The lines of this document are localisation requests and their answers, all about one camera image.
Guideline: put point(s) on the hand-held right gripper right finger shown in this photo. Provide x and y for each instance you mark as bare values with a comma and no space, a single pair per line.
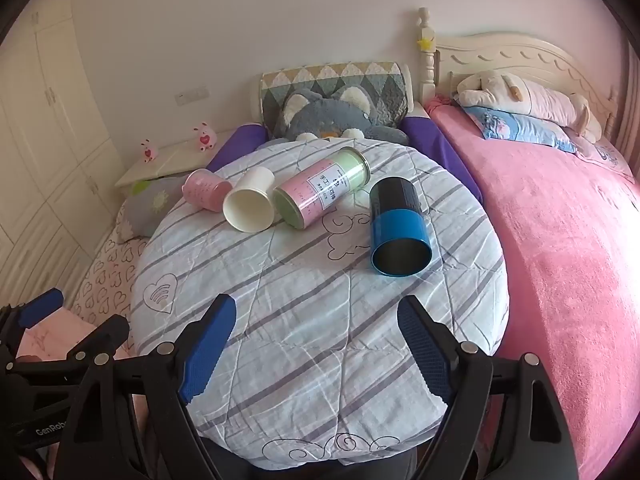
425,350

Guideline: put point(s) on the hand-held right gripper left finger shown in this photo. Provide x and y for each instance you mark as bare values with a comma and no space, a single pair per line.
210,350

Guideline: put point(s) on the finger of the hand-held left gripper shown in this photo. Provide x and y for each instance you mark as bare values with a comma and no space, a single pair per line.
95,336
40,306

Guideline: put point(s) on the blue and black canister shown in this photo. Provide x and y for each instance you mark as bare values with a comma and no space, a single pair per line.
395,225

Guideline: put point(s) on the white paper cup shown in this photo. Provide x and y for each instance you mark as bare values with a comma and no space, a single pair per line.
247,207

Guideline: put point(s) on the pink paper cup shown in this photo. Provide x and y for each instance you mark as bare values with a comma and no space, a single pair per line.
202,190

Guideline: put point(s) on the pink and green canister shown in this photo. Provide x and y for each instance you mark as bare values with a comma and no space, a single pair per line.
320,190

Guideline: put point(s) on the pink cloth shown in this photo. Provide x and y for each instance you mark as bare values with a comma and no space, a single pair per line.
47,335

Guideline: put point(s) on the heart print sheet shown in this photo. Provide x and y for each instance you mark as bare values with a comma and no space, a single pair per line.
110,270

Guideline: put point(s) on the striped white quilt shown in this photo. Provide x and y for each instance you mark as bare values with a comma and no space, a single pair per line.
300,320

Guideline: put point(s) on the grey sun print cushion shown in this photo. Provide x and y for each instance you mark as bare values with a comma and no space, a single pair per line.
150,205

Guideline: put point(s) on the pink fleece blanket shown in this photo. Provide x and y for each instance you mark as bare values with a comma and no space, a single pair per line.
550,260

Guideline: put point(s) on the cream wardrobe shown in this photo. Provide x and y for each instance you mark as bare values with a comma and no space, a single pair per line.
40,135

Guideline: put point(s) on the cream nightstand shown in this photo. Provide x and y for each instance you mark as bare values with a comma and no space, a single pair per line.
170,160

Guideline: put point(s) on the purple bolster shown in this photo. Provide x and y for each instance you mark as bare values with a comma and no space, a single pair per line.
430,145
240,142

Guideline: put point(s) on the blue printed pillow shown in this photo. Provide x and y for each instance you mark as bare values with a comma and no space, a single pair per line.
520,127

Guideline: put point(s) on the grey plush toy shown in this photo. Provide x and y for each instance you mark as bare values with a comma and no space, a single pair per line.
320,115

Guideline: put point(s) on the pink printed pillow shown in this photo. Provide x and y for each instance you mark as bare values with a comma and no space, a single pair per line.
605,157

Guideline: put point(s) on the diamond patterned quilted cushion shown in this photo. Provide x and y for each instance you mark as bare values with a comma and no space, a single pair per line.
385,85

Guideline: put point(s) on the white plush dog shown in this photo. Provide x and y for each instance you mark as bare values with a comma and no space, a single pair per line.
525,100

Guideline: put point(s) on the yellow star decoration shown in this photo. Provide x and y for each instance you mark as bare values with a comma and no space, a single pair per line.
425,43

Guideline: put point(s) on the cream wooden headboard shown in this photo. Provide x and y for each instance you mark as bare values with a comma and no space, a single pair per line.
525,55

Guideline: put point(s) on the white wall socket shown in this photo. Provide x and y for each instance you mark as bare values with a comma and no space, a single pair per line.
190,95

